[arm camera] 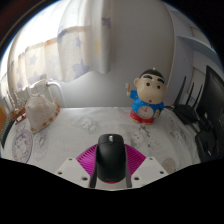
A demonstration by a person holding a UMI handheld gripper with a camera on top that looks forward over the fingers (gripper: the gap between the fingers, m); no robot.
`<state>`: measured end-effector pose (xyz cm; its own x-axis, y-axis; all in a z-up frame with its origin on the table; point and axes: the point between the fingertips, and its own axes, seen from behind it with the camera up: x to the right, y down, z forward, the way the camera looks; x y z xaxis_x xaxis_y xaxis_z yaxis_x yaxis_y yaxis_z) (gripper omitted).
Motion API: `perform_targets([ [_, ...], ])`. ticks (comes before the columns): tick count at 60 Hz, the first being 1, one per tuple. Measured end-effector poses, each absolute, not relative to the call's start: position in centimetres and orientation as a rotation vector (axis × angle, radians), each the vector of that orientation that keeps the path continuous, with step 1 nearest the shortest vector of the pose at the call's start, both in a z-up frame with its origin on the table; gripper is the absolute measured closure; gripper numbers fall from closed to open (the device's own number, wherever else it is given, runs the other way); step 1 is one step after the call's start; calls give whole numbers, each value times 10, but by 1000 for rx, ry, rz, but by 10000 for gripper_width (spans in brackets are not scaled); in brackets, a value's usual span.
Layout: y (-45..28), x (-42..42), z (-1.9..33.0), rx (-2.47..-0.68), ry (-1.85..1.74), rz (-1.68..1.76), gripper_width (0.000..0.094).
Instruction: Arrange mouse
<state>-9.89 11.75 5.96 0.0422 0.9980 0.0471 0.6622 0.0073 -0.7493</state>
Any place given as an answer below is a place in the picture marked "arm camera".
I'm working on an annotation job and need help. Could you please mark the black computer mouse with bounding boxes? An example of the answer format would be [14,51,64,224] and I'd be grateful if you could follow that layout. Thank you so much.
[95,133,128,185]

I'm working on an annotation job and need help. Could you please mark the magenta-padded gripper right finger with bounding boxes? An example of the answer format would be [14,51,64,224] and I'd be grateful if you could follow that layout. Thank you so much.
[123,143,168,189]

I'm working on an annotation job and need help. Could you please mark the white wall shelf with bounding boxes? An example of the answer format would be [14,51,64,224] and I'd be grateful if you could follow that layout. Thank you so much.
[177,34,222,58]

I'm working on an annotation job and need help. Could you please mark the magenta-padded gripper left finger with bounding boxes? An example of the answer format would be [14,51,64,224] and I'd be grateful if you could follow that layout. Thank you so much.
[54,143,100,189]

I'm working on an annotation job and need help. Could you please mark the large white conch shell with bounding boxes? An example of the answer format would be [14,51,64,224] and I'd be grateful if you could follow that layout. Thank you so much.
[24,87,62,135]

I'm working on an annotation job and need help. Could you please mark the cartoon boy clock figure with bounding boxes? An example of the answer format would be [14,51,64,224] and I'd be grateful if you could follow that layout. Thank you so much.
[125,67,167,125]

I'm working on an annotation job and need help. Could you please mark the wooden chair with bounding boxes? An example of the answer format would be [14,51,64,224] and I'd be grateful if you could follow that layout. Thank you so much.
[0,106,8,135]

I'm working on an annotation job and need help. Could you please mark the white cartoon print tablecloth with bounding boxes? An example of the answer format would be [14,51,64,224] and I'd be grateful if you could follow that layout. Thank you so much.
[0,106,203,191]

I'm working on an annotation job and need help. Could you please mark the black router with antennas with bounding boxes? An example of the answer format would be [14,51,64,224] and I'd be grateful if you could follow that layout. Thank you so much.
[172,75,205,125]

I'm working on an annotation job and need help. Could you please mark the white star print curtain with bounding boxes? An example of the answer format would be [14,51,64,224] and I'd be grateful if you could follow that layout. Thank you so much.
[0,0,113,98]

